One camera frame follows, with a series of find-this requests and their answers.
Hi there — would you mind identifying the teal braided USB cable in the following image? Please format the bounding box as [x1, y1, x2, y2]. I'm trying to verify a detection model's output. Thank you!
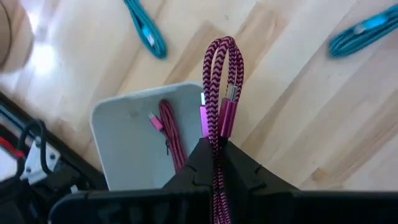
[328, 3, 398, 59]
[123, 0, 168, 60]

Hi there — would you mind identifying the red cable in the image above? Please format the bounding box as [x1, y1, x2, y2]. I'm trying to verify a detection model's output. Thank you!
[0, 136, 25, 159]

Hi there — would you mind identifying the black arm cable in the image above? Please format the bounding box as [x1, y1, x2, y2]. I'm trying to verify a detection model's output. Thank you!
[17, 119, 52, 175]

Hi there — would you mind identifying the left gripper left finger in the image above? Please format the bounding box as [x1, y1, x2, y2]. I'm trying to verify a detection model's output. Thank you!
[49, 138, 215, 224]

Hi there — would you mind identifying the pale grey plastic bin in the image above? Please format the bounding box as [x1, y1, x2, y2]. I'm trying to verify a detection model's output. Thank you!
[89, 82, 206, 192]

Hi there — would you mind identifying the white lamp with wooden base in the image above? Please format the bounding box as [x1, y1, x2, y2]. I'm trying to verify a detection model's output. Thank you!
[0, 0, 34, 73]

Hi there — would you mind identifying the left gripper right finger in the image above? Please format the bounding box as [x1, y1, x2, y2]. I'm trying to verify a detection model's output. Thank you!
[223, 140, 398, 224]

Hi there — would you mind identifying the magenta braided USB cable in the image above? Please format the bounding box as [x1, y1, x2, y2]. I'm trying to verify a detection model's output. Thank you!
[198, 35, 245, 224]
[147, 98, 188, 173]

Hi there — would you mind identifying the grey metal frame bracket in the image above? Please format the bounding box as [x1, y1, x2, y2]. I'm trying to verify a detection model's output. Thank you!
[20, 136, 62, 186]

